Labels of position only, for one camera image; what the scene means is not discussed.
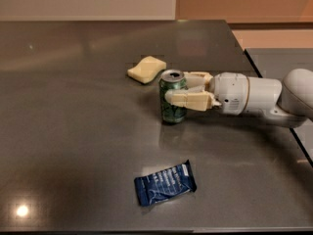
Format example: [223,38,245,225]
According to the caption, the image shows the blue snack wrapper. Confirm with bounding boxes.
[134,161,197,207]

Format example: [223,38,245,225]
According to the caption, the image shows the grey side table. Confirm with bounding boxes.
[245,48,313,165]

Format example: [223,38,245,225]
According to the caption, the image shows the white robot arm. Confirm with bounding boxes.
[160,69,313,128]

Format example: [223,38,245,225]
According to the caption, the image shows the green soda can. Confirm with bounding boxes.
[158,70,187,123]

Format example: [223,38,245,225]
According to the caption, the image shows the yellow sponge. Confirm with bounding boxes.
[127,56,166,84]

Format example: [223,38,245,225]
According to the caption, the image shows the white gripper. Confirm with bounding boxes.
[164,71,249,116]

